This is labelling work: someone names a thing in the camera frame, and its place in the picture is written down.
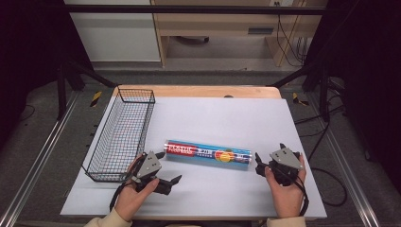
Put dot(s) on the aluminium floor rail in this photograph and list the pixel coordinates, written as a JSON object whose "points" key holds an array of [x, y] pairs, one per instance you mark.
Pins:
{"points": [[41, 157], [343, 164]]}

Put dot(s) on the person's left hand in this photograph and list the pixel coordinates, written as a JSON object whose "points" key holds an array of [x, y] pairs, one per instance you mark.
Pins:
{"points": [[130, 198]]}

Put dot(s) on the wooden desk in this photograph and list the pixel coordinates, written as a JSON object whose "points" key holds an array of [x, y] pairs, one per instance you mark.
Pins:
{"points": [[220, 22]]}

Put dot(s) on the person's right hand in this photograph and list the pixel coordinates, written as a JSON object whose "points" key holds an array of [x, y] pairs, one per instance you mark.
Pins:
{"points": [[288, 198]]}

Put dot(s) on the blue plastic wrap roll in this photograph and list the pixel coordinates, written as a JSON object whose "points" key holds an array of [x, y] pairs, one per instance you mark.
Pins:
{"points": [[201, 153]]}

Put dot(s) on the black horizontal frame bar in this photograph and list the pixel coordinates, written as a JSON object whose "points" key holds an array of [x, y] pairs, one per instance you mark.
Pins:
{"points": [[189, 9]]}

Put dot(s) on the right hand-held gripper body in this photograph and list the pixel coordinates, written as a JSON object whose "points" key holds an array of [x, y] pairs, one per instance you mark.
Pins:
{"points": [[285, 158]]}

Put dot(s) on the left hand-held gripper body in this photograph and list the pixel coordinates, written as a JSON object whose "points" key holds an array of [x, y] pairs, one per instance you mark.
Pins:
{"points": [[148, 165]]}

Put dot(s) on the white table sheet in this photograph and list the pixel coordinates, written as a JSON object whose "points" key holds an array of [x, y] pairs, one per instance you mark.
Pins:
{"points": [[220, 119]]}

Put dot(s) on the black metal stand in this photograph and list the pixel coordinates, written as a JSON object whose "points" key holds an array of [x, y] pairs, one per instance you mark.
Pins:
{"points": [[61, 94], [324, 94]]}

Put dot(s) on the white cabinet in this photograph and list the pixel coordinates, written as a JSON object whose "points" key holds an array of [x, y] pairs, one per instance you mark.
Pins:
{"points": [[119, 38]]}

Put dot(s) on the black curtain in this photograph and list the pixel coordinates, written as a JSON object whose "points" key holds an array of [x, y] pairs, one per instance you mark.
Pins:
{"points": [[28, 47], [372, 63]]}

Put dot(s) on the yellow black floor tape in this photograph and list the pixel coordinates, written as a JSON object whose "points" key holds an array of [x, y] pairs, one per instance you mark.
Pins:
{"points": [[296, 98], [96, 98]]}

